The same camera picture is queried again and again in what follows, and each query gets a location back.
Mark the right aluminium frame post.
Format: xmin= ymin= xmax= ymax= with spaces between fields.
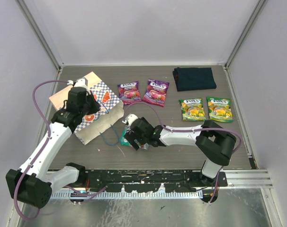
xmin=225 ymin=0 xmax=269 ymax=69

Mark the blue checkered paper bag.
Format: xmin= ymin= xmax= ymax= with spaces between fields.
xmin=49 ymin=72 xmax=124 ymax=145

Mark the purple snack packet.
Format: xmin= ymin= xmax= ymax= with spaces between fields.
xmin=117 ymin=81 xmax=141 ymax=105

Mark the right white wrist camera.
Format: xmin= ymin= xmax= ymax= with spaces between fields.
xmin=122 ymin=114 xmax=138 ymax=127

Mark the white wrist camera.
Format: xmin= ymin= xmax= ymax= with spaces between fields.
xmin=122 ymin=114 xmax=138 ymax=127
xmin=73 ymin=77 xmax=89 ymax=92

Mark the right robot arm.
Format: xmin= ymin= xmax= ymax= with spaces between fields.
xmin=122 ymin=114 xmax=236 ymax=186

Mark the green Fox's candy packet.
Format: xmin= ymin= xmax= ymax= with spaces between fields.
xmin=206 ymin=96 xmax=233 ymax=123

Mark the left aluminium frame post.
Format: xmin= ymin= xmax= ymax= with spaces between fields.
xmin=16 ymin=0 xmax=64 ymax=70

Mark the teal Fox's mint packet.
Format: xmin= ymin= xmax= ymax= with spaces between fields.
xmin=120 ymin=126 xmax=149 ymax=150

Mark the green snack packet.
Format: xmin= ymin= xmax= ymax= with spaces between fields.
xmin=179 ymin=98 xmax=206 ymax=122

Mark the aluminium frame post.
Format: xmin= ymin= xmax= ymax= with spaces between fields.
xmin=16 ymin=0 xmax=64 ymax=70
xmin=225 ymin=0 xmax=269 ymax=69

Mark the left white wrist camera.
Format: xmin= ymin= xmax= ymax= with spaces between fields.
xmin=73 ymin=77 xmax=89 ymax=92

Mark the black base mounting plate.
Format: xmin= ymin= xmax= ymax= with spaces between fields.
xmin=59 ymin=169 xmax=228 ymax=193

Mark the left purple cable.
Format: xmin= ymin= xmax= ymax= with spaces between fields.
xmin=14 ymin=80 xmax=74 ymax=221

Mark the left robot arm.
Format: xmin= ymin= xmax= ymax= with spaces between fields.
xmin=6 ymin=85 xmax=100 ymax=209

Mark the folded navy cloth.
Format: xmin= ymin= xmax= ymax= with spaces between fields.
xmin=172 ymin=67 xmax=217 ymax=92

